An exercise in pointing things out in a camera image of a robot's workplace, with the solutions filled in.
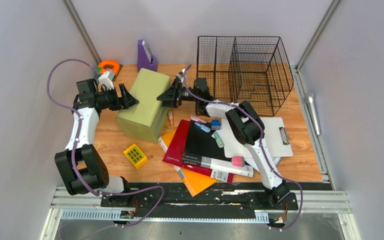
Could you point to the blue highlighter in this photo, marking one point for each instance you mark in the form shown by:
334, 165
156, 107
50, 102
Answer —
202, 127

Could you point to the red folder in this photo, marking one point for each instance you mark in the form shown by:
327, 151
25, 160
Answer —
175, 143

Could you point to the blue eraser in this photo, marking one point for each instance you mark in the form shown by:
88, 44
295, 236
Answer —
215, 125

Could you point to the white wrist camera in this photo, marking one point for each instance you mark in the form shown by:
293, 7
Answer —
106, 80
180, 76

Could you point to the orange tape roll holder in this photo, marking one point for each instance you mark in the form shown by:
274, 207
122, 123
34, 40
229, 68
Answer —
111, 66

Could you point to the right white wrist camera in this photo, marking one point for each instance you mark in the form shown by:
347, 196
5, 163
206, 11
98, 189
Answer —
180, 76

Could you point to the yellow grid box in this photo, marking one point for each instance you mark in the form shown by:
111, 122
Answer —
135, 156

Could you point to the black wire mesh basket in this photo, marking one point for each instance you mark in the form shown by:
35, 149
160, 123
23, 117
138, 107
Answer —
246, 68

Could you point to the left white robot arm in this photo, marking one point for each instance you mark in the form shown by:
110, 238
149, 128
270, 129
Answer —
80, 166

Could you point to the black clip file folder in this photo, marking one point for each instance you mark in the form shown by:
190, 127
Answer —
201, 150

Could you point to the orange folder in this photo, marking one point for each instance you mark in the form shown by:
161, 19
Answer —
194, 182

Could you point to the purple tape dispenser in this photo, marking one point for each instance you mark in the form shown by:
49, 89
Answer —
145, 58

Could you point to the green drawer cabinet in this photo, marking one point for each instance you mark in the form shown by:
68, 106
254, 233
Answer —
144, 121

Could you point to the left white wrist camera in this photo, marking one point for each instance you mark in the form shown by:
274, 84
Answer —
106, 80

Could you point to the papers under clipboard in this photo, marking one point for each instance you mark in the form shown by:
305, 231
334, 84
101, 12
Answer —
251, 161

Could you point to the pink highlighter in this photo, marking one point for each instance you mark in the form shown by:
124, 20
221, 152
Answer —
197, 119

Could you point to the green highlighter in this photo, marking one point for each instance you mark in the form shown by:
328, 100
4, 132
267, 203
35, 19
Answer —
218, 140

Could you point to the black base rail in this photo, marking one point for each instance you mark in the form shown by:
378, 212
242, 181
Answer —
239, 200

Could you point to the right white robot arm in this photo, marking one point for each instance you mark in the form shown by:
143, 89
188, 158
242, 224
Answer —
247, 128

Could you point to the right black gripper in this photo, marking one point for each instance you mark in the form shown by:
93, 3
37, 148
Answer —
172, 97

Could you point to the pink eraser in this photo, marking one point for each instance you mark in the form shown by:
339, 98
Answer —
238, 161

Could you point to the white clipboard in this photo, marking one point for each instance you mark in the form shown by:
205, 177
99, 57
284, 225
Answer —
272, 136

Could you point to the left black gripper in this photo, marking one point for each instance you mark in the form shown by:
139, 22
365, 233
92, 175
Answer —
127, 101

